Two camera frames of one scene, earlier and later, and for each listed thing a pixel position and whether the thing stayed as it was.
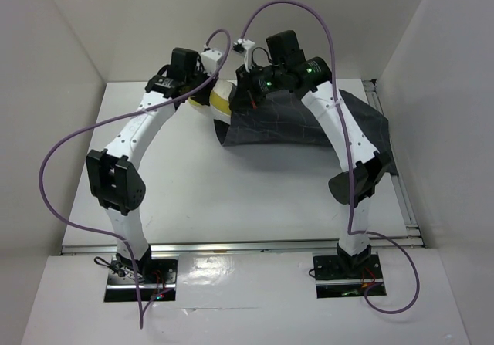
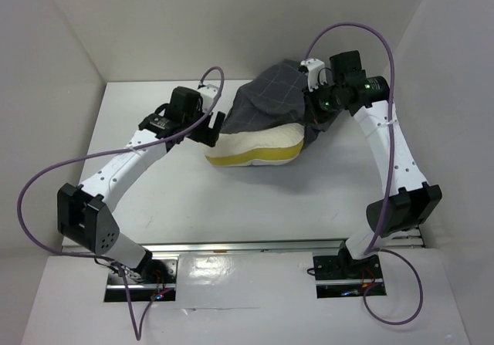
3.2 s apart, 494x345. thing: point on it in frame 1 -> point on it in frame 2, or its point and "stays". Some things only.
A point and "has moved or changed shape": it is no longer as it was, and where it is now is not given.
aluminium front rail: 283,245 stays
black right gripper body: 257,82 -> 324,102
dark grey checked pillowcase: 286,120 stays
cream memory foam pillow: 218,107 has moved or changed shape
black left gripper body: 202,96 -> 193,120
